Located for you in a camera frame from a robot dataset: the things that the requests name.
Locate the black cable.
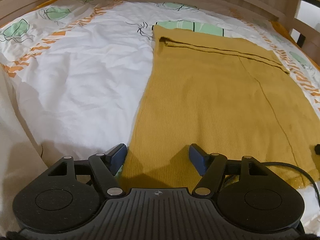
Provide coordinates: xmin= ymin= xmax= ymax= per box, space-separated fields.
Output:
xmin=261 ymin=161 xmax=320 ymax=207

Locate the mustard yellow knit sweater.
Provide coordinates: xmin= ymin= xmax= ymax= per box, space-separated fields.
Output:
xmin=120 ymin=25 xmax=319 ymax=190

